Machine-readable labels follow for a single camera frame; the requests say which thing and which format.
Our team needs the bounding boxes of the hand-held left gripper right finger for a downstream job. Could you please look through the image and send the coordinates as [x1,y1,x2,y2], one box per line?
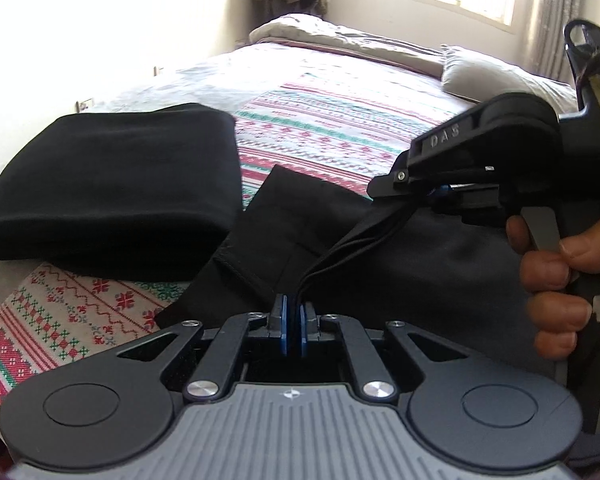
[296,300,462,404]

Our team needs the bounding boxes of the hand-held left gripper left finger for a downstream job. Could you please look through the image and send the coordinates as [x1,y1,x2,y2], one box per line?
[115,294,294,404]

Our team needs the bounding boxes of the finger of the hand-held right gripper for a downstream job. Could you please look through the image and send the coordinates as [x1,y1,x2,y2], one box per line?
[367,162,492,202]
[428,183,504,227]

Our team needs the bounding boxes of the black pants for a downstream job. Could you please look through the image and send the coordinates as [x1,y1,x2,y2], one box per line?
[155,164,573,376]

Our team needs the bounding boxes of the person's right hand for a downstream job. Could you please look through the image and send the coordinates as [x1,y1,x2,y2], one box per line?
[505,212,600,362]

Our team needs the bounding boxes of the beige pillow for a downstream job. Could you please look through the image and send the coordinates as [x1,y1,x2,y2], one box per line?
[440,45,579,107]

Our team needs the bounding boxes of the striped patterned blanket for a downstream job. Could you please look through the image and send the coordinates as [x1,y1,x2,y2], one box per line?
[0,67,476,405]

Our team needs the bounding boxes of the grey curtain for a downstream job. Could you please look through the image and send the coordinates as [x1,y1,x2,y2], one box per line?
[527,0,583,87]

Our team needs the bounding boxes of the beige duvet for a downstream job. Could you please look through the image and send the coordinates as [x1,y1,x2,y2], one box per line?
[249,14,447,79]

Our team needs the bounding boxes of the folded black garment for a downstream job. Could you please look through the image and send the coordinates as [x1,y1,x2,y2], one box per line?
[0,102,243,282]

